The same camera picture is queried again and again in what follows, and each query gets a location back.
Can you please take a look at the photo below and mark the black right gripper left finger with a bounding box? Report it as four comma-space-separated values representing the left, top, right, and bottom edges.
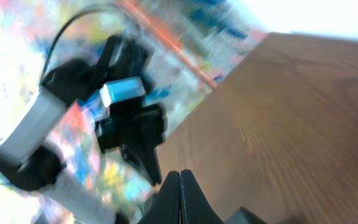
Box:
139, 171, 180, 224

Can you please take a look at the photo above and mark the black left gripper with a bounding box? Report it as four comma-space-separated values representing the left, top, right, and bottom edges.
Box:
95, 35, 166, 186

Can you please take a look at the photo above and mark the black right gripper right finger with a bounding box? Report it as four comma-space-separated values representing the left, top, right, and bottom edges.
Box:
180, 169, 224, 224

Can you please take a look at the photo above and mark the black gift box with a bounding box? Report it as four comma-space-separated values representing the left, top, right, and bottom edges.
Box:
224, 207, 267, 224

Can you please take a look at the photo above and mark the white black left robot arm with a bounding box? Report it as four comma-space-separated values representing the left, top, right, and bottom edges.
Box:
0, 35, 166, 223

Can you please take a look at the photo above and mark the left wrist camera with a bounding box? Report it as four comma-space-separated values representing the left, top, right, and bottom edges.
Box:
99, 77, 146, 107

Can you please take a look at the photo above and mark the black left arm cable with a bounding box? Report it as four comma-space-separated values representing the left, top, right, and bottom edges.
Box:
39, 2, 127, 85

